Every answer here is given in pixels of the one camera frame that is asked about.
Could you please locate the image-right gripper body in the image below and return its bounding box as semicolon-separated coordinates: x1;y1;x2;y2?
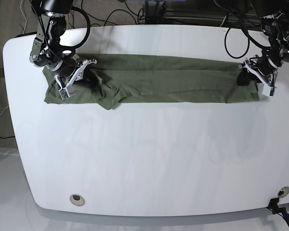
239;57;279;86

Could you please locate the table cable grommet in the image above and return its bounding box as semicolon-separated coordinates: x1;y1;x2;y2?
69;194;85;206
277;186;289;198

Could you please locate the olive green T-shirt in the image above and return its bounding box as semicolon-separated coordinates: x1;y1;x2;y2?
45;54;260;110

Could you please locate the black clamp with cable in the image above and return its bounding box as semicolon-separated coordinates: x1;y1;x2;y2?
267;198;289;227

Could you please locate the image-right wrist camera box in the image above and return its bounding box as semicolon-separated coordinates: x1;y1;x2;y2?
262;85;275;97

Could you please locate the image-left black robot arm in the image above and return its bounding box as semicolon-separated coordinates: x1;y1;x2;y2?
30;0;99;89

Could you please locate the aluminium frame rail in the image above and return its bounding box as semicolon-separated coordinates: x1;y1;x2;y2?
141;0;229;26

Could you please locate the left table cable grommet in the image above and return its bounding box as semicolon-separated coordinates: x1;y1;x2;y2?
69;194;85;206

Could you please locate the right table cable grommet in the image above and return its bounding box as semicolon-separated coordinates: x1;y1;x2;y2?
277;186;289;198

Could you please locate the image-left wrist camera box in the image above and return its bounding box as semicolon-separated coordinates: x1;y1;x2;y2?
59;87;75;100

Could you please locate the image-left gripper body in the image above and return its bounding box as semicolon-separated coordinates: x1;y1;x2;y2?
53;59;96;89

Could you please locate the white floor cable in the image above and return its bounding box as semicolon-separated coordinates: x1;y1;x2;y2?
18;0;27;35

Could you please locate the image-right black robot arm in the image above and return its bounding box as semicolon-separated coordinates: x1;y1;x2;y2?
214;0;289;90

